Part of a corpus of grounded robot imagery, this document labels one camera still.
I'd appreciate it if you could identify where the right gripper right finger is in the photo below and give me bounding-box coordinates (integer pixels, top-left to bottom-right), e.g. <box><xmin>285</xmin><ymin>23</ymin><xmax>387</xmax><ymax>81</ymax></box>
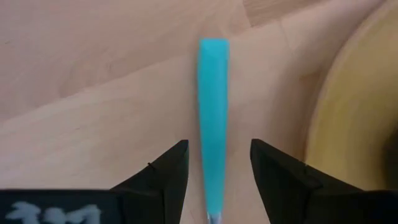
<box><xmin>250</xmin><ymin>138</ymin><xmax>365</xmax><ymax>224</ymax></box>

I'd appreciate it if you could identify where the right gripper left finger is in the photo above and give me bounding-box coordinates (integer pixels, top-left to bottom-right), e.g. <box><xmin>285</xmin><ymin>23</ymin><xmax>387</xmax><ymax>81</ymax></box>
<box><xmin>110</xmin><ymin>139</ymin><xmax>190</xmax><ymax>224</ymax></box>

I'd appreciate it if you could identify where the turquoise handled spoon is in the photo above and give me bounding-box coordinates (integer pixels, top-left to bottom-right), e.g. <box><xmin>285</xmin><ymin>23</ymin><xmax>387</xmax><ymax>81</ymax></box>
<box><xmin>197</xmin><ymin>37</ymin><xmax>231</xmax><ymax>224</ymax></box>

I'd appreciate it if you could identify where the yellow plate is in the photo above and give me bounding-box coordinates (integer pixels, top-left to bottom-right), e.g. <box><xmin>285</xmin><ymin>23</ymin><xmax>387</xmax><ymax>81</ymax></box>
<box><xmin>303</xmin><ymin>0</ymin><xmax>398</xmax><ymax>192</ymax></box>

